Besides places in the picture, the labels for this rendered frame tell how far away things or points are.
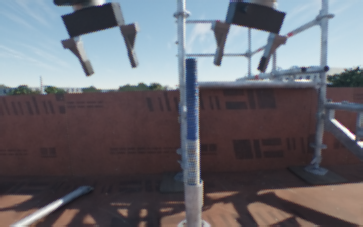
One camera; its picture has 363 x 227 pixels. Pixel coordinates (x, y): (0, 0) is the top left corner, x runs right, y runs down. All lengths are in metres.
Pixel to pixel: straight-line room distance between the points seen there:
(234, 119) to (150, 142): 0.72
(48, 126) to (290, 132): 2.04
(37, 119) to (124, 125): 0.74
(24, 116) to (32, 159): 0.38
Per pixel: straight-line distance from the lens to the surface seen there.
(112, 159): 1.63
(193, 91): 0.51
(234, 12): 0.46
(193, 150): 0.53
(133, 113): 1.48
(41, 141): 1.88
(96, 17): 0.48
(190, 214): 0.63
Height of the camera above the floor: 0.69
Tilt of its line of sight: 7 degrees down
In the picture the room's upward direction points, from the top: 1 degrees counter-clockwise
